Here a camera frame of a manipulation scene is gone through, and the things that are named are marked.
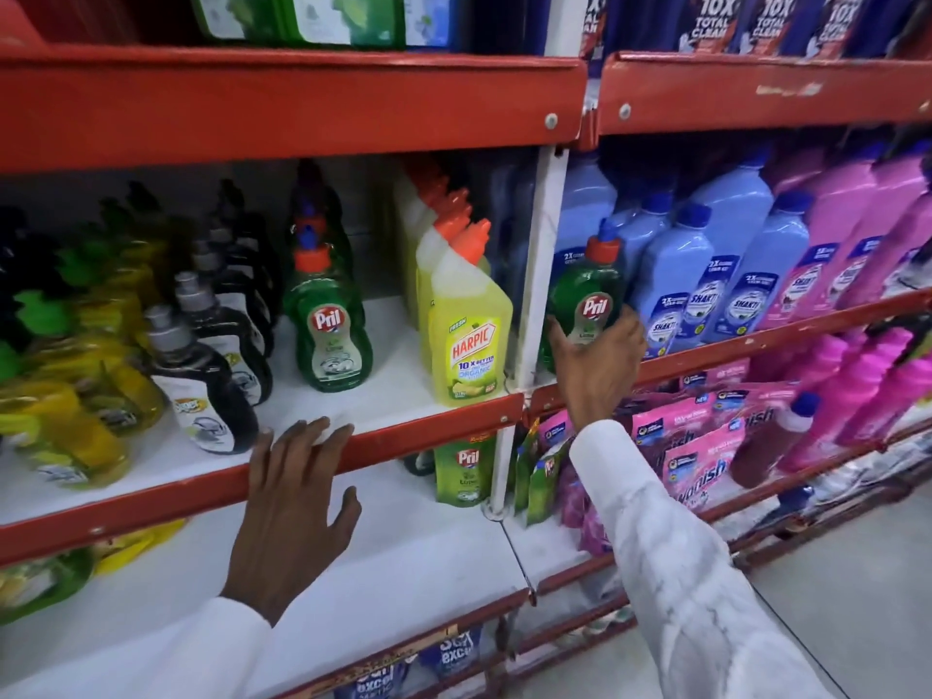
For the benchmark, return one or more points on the small green pouches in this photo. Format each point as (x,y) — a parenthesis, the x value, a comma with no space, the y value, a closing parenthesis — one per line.
(542,473)

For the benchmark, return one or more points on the pink floral packets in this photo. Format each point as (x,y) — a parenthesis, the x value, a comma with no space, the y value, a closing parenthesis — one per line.
(582,516)

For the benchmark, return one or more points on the person's left hand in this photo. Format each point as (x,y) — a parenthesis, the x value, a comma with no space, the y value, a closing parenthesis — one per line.
(287,524)

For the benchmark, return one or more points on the yellow and green pouches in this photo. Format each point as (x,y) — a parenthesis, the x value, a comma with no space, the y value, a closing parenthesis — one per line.
(73,567)

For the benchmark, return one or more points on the green dish soap bottle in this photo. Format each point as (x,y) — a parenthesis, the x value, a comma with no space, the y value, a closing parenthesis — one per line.
(586,291)

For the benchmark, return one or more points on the group of yellow green-capped bottles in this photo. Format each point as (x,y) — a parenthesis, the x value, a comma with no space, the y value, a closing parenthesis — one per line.
(73,371)

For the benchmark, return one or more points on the person's right thumb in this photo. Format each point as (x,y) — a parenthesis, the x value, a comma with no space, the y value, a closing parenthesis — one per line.
(559,342)

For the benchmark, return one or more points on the row of magenta bottles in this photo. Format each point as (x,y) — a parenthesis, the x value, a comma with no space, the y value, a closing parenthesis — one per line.
(859,400)

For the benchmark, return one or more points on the person's left little finger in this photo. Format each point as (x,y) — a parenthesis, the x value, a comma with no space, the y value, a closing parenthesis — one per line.
(262,452)

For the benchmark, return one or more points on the red-edged white shelf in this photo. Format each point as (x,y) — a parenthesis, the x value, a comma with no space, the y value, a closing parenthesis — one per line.
(408,567)
(575,567)
(408,400)
(728,349)

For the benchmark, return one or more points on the row of black liquid bottles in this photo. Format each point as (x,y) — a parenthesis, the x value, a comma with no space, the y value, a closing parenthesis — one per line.
(211,356)

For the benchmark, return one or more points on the green refill pouch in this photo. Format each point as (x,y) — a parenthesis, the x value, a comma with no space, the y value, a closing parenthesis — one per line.
(466,469)

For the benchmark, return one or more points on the row of yellow cleaner bottles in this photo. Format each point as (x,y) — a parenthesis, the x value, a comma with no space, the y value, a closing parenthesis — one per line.
(462,327)

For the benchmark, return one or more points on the white upright shelf post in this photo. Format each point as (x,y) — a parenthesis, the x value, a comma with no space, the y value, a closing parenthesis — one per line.
(539,232)

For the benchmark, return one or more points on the blue detergent packets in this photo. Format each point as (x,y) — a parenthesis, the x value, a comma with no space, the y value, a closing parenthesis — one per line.
(415,666)

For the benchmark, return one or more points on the red metal shelf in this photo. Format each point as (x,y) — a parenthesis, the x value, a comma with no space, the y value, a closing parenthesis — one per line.
(291,101)
(764,90)

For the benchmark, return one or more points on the green boxed packs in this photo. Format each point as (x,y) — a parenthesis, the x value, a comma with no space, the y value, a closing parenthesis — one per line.
(306,18)

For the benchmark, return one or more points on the person's right hand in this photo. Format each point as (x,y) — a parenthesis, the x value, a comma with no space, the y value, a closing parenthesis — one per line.
(593,374)

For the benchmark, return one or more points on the row of dark blue bottles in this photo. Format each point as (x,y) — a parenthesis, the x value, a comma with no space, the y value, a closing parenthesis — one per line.
(764,21)

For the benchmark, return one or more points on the person's right forearm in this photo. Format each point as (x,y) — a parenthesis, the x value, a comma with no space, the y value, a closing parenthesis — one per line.
(677,567)

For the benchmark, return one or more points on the stack of pink pouches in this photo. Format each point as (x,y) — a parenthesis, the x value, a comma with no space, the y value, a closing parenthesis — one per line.
(692,444)

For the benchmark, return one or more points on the person's left thumb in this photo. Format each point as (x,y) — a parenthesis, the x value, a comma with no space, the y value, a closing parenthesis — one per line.
(345,518)

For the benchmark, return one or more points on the row of green soap bottles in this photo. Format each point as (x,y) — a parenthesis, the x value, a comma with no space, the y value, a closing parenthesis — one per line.
(327,327)

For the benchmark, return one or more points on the person's left middle finger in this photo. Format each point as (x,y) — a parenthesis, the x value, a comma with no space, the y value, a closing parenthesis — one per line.
(314,447)

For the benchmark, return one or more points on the person's left forearm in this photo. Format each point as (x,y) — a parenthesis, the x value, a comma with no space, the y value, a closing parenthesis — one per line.
(138,658)

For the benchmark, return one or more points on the row of light blue bottles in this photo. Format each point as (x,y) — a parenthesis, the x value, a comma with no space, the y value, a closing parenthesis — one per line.
(699,283)

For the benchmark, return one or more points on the row of pink bottles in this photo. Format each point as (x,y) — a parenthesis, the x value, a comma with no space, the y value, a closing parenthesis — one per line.
(852,232)

